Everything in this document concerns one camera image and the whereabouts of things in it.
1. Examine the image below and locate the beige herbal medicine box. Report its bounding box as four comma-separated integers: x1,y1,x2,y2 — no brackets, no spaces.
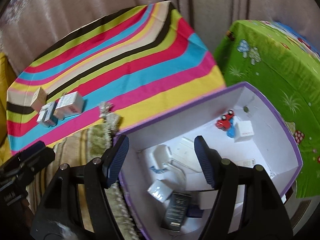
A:
31,87,47,112

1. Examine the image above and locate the small white cube box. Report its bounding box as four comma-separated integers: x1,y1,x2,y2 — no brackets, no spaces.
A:
234,120,254,142

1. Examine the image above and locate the white charger adapter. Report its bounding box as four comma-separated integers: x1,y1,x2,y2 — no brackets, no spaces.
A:
144,144,187,190

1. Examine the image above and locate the yellow leather sofa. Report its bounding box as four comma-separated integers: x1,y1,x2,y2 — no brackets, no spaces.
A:
0,52,16,165

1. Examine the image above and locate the white teal medicine box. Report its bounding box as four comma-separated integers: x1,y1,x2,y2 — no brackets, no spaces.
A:
37,101,57,127

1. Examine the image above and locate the colourful striped cloth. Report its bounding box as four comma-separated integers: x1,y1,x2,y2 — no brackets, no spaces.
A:
7,1,225,153

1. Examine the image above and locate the white red medicine box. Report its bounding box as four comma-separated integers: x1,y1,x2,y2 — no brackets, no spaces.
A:
55,92,84,118

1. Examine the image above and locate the red toy car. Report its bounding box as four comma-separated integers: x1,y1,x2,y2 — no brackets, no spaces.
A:
215,109,234,131

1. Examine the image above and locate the purple white storage box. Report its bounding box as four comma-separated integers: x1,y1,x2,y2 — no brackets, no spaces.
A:
119,82,303,239

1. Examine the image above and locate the striped velvet cushion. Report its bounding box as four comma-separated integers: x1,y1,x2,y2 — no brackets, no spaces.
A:
0,102,141,240

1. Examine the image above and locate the black rectangular box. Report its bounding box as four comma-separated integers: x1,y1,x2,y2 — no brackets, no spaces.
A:
160,192,191,232

